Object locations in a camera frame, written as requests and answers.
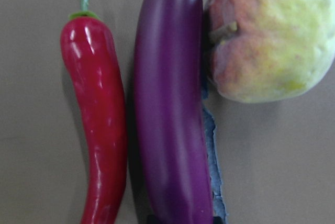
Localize purple eggplant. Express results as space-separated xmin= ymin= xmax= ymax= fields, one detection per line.
xmin=134 ymin=0 xmax=213 ymax=223

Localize red chili pepper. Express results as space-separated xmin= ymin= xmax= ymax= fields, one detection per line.
xmin=60 ymin=0 xmax=127 ymax=223

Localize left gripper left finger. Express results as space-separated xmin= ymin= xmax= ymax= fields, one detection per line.
xmin=146 ymin=215 xmax=162 ymax=224

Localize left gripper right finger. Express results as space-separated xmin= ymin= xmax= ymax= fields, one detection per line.
xmin=213 ymin=216 xmax=225 ymax=224

